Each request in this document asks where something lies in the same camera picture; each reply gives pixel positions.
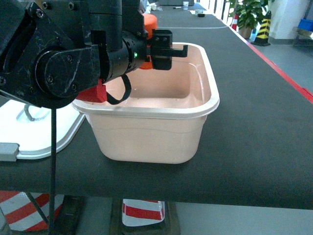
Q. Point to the white box lid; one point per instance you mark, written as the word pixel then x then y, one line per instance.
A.
pixel 25 131

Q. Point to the black conveyor belt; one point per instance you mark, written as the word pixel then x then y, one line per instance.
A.
pixel 256 149

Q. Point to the orange cylindrical capacitor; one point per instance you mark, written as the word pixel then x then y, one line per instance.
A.
pixel 150 23

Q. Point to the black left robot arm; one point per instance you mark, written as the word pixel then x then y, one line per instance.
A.
pixel 55 51

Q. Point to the green potted plant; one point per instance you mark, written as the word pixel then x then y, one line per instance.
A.
pixel 250 12

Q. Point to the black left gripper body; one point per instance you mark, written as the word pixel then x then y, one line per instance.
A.
pixel 160 43

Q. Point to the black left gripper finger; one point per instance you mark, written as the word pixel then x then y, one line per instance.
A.
pixel 175 52

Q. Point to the small blue parts bin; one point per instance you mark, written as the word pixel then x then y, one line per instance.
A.
pixel 306 24

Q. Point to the red white striped cone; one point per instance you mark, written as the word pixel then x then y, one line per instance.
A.
pixel 143 217

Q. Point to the white paper cup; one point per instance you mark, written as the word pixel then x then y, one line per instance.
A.
pixel 185 5

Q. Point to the yellow black warning cone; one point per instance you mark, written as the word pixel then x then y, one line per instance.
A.
pixel 263 33

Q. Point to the pink plastic box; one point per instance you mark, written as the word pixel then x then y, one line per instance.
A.
pixel 162 119

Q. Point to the red white traffic cone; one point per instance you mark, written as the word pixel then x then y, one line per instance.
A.
pixel 234 24

